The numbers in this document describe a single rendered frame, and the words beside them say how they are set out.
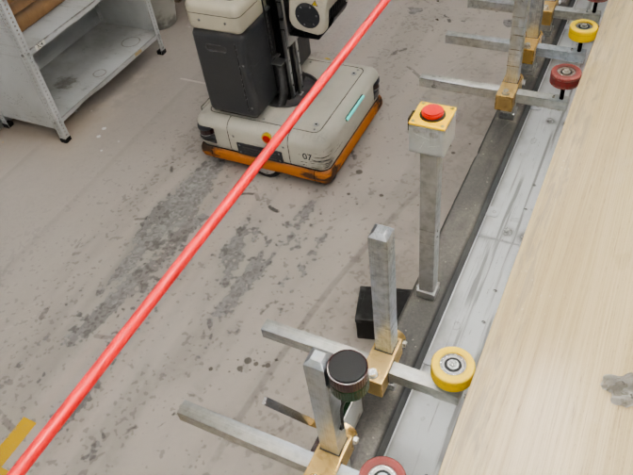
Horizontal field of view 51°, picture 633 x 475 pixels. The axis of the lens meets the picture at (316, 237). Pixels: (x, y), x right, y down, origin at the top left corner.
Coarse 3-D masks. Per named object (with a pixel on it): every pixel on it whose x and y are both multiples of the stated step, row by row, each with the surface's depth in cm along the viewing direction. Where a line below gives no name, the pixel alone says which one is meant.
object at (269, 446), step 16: (192, 416) 125; (208, 416) 124; (224, 416) 124; (224, 432) 122; (240, 432) 121; (256, 432) 121; (256, 448) 120; (272, 448) 118; (288, 448) 118; (288, 464) 118; (304, 464) 116
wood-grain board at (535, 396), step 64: (576, 128) 164; (576, 192) 149; (576, 256) 136; (512, 320) 127; (576, 320) 125; (512, 384) 118; (576, 384) 116; (448, 448) 111; (512, 448) 110; (576, 448) 109
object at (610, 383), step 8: (608, 376) 117; (616, 376) 116; (624, 376) 116; (632, 376) 115; (600, 384) 116; (608, 384) 115; (616, 384) 114; (624, 384) 114; (632, 384) 113; (616, 392) 114; (624, 392) 114; (632, 392) 113; (616, 400) 113; (624, 400) 112; (632, 400) 112
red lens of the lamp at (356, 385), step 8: (336, 352) 97; (360, 352) 97; (328, 376) 95; (368, 376) 96; (336, 384) 94; (344, 384) 93; (352, 384) 93; (360, 384) 94; (344, 392) 95; (352, 392) 95
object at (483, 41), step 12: (456, 36) 214; (468, 36) 213; (480, 36) 212; (492, 48) 211; (504, 48) 209; (540, 48) 204; (552, 48) 203; (564, 48) 203; (576, 48) 202; (576, 60) 201
